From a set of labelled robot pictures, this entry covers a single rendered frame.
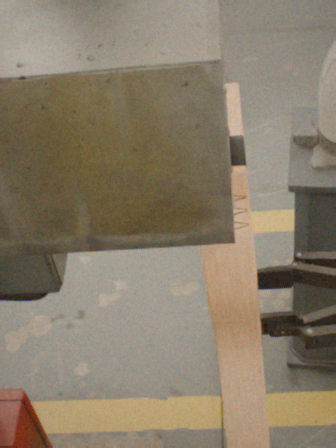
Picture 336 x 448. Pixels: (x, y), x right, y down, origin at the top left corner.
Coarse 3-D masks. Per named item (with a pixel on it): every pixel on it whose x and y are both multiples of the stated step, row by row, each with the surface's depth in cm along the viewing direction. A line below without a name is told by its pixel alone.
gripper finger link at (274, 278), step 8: (264, 272) 86; (272, 272) 86; (280, 272) 86; (288, 272) 86; (264, 280) 87; (272, 280) 87; (280, 280) 87; (288, 280) 87; (264, 288) 88; (272, 288) 88; (280, 288) 88
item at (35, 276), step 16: (0, 256) 101; (16, 256) 101; (32, 256) 101; (48, 256) 101; (64, 256) 109; (0, 272) 103; (16, 272) 103; (32, 272) 103; (48, 272) 103; (64, 272) 108; (0, 288) 106; (16, 288) 106; (32, 288) 106; (48, 288) 106
